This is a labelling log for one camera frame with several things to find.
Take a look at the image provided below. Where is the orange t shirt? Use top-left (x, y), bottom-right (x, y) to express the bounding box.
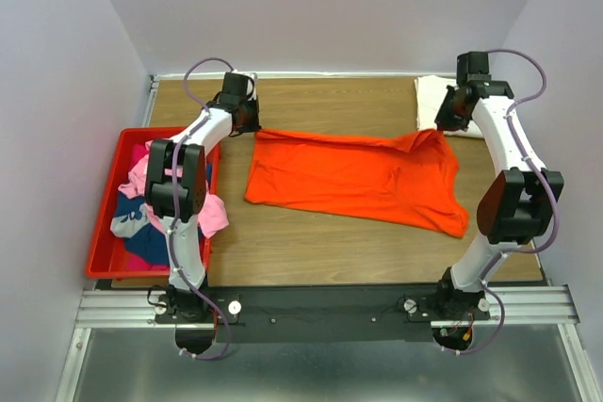
top-left (245, 129), bottom-right (469, 238)

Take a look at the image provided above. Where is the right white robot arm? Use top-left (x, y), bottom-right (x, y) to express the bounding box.
top-left (431, 51), bottom-right (564, 319)

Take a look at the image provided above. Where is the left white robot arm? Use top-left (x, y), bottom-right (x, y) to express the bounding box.
top-left (144, 71), bottom-right (261, 323)

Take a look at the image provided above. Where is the folded white t shirt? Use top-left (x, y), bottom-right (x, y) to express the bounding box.
top-left (415, 74), bottom-right (456, 130)

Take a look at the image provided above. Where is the pink t shirt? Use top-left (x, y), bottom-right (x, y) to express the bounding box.
top-left (117, 137), bottom-right (231, 238)

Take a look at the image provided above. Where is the magenta t shirt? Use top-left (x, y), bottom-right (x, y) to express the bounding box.
top-left (129, 141), bottom-right (150, 177)

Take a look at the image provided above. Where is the navy blue printed t shirt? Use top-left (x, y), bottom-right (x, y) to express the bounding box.
top-left (110, 190), bottom-right (169, 270)

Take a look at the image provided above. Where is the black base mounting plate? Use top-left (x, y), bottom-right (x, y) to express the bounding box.
top-left (152, 284), bottom-right (490, 349)

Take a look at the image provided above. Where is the red plastic bin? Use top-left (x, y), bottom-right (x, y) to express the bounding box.
top-left (84, 125), bottom-right (222, 279)

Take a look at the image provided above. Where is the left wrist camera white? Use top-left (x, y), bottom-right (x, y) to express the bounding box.
top-left (243, 72), bottom-right (258, 101)

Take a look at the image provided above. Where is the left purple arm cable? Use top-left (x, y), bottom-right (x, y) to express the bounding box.
top-left (167, 57), bottom-right (236, 281)

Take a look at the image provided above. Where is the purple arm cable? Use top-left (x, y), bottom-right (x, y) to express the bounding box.
top-left (167, 57), bottom-right (236, 281)
top-left (480, 48), bottom-right (562, 290)

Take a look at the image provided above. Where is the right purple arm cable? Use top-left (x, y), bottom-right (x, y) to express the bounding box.
top-left (480, 48), bottom-right (562, 290)

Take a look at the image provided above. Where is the aluminium frame rail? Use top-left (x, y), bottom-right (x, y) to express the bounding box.
top-left (75, 286), bottom-right (579, 330)

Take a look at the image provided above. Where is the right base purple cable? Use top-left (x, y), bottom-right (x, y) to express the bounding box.
top-left (440, 288), bottom-right (508, 356)

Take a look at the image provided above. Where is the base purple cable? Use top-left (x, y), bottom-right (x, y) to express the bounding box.
top-left (440, 288), bottom-right (508, 356)
top-left (164, 279), bottom-right (235, 362)

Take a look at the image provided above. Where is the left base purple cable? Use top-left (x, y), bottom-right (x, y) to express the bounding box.
top-left (164, 279), bottom-right (235, 362)

